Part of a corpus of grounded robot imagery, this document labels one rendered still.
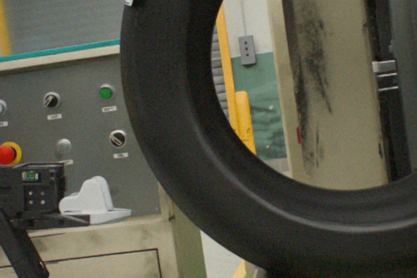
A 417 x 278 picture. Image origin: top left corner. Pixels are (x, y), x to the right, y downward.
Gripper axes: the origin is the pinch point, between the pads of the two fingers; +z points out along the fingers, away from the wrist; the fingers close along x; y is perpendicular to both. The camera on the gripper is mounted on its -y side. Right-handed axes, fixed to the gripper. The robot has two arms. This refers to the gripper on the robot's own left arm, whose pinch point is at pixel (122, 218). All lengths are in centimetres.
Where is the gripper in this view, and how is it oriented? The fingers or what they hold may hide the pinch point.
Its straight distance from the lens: 116.9
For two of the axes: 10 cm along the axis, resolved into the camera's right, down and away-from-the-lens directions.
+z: 9.9, -0.1, -1.1
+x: 1.1, -0.7, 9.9
